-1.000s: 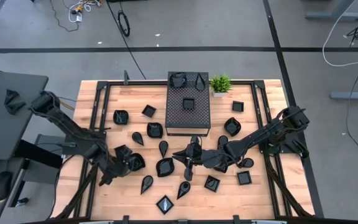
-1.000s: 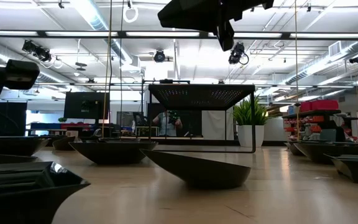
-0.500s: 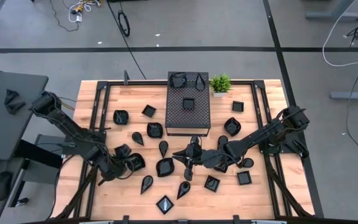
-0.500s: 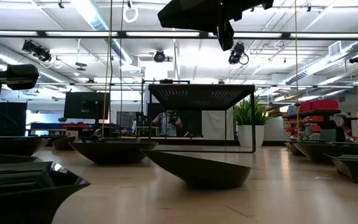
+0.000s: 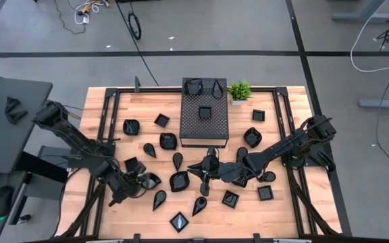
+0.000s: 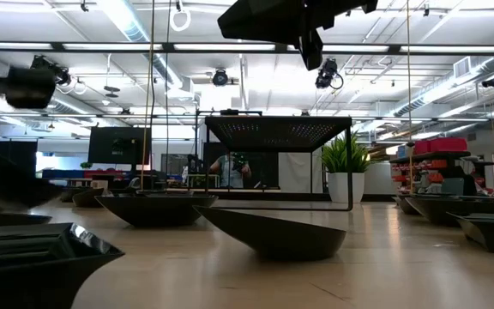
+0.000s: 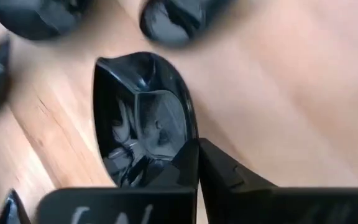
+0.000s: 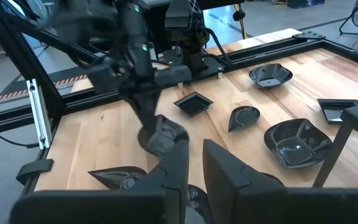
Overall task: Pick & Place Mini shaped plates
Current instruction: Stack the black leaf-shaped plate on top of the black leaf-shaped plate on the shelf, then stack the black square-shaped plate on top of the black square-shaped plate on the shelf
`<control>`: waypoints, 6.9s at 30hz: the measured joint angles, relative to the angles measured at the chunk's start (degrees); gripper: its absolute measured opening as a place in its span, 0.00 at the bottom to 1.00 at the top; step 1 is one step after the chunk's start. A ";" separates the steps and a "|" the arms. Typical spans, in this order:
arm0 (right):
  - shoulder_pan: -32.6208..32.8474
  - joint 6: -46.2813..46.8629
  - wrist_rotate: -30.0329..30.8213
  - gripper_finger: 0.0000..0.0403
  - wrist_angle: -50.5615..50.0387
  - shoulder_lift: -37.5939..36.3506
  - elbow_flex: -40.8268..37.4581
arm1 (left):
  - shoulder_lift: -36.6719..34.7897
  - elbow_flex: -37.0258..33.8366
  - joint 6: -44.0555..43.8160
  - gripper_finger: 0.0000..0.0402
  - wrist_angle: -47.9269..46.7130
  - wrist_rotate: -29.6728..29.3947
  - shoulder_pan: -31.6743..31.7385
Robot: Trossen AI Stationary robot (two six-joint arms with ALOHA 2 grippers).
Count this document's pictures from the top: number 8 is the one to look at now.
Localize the black yellow stand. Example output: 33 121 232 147
232 2 249 40

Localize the black teardrop mini plate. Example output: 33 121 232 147
227 105 261 133
137 124 190 156
185 184 213 224
88 166 149 190

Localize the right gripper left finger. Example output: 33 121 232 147
9 139 190 224

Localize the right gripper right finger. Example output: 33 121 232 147
203 138 358 224

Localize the black square mini plate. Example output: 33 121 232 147
173 91 214 118
317 98 358 125

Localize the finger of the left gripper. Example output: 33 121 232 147
87 58 155 147
149 65 193 155

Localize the black wavy mini plate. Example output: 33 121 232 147
249 63 294 89
263 118 334 169
275 136 313 166

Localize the black case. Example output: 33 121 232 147
287 0 326 9

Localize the black plastic frame clamp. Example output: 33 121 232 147
15 158 55 186

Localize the silver aluminium bracket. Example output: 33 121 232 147
25 77 53 150

